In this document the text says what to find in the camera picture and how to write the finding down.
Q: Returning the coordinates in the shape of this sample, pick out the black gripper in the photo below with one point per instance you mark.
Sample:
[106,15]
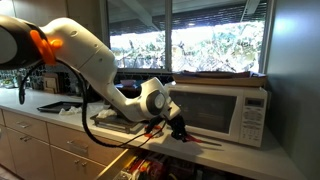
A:
[176,124]

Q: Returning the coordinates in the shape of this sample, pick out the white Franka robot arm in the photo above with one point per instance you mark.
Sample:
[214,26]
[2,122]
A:
[86,56]

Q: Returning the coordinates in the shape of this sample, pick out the open wooden drawer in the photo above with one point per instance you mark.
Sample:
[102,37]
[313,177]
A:
[113,165]

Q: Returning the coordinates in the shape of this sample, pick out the wide beige drawer front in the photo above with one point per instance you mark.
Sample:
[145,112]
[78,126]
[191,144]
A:
[66,143]

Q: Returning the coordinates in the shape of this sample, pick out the narrow beige drawer front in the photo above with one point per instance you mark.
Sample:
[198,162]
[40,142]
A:
[33,128]

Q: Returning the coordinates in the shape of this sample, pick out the white microwave oven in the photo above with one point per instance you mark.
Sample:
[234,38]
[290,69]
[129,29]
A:
[213,110]

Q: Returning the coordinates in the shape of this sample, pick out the blue bowl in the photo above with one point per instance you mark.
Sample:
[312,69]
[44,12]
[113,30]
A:
[138,85]

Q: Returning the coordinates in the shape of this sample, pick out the black toaster oven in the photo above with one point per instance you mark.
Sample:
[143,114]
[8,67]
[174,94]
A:
[113,125]

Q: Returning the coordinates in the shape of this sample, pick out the flat wooden tray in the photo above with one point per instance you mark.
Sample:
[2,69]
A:
[220,81]

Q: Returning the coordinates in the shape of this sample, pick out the pink bowl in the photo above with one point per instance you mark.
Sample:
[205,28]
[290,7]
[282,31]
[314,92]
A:
[127,82]

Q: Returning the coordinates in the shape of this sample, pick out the crumpled white paper towel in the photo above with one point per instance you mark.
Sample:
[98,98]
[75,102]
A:
[106,113]

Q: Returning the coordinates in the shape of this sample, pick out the large kitchen window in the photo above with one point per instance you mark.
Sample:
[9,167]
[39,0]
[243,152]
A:
[216,46]

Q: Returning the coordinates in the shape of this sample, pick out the crumpled clear plastic wrap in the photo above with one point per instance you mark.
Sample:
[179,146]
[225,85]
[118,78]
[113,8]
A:
[70,111]

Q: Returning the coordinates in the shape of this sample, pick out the beige lower cabinet door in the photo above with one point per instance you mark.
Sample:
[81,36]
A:
[70,166]
[30,156]

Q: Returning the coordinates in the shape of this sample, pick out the black baking tray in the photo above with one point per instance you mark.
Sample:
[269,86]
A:
[55,106]

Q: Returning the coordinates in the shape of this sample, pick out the wooden cutting board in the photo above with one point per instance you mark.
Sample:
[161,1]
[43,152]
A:
[50,84]

